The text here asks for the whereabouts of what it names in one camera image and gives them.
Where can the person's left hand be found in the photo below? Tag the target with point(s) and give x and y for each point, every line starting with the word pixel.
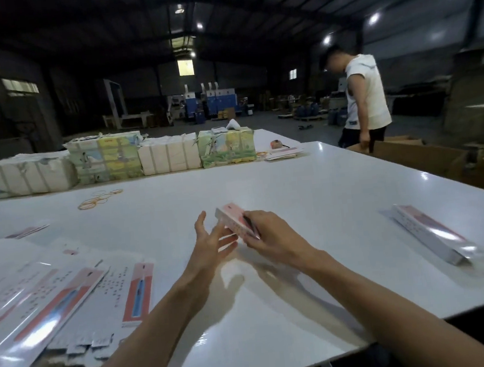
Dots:
pixel 202 258

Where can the person's right hand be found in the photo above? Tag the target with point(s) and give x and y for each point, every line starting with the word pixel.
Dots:
pixel 278 239

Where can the person's left thumb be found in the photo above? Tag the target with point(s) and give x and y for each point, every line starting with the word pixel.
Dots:
pixel 201 225

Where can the person's right thumb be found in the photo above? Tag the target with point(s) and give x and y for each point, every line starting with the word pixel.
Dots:
pixel 254 217

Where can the small pink white carton box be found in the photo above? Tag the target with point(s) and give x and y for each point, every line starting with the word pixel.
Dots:
pixel 234 219

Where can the person's left forearm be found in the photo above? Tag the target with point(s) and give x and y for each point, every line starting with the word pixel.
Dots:
pixel 150 341

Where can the person's right forearm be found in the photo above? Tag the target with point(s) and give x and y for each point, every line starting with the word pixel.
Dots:
pixel 388 312

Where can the stack of pink white cards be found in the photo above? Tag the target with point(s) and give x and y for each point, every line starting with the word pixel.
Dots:
pixel 282 153

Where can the low colourful printed packet bundle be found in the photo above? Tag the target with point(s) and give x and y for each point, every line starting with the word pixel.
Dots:
pixel 226 147

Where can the small flat white item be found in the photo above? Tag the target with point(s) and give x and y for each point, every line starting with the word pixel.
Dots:
pixel 219 130

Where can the white handheld device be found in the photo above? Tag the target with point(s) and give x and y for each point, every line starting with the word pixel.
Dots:
pixel 232 125

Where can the pile of rubber bands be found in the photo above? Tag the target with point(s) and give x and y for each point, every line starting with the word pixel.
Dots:
pixel 95 200

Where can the flat carton with pen print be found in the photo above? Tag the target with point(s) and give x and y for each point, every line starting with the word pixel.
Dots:
pixel 113 302

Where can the tall colourful printed packet bundle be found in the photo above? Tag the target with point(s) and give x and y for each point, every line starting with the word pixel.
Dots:
pixel 104 157

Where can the blue barrels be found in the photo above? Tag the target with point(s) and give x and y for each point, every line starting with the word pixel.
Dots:
pixel 307 110

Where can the blue white machines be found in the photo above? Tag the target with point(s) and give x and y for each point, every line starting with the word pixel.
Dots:
pixel 216 101

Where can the bright square window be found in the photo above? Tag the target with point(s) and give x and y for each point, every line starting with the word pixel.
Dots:
pixel 186 67

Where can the open brown cardboard box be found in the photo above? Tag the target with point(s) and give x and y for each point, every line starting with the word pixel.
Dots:
pixel 413 158

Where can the long white pink boxed carton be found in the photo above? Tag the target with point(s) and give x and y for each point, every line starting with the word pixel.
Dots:
pixel 430 232

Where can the wide white paper bundle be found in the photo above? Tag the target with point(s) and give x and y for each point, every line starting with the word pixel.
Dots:
pixel 30 174

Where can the glossy flat pink white carton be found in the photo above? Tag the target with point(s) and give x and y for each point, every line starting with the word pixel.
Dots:
pixel 39 325

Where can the flat white printed carton sheet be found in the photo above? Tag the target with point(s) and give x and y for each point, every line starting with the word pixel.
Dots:
pixel 8 269

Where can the small wall window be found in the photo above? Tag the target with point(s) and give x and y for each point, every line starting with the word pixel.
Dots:
pixel 293 74

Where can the white upright frame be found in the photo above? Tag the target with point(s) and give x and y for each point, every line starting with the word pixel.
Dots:
pixel 113 103

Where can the wide wall window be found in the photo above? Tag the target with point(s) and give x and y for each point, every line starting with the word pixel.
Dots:
pixel 20 86

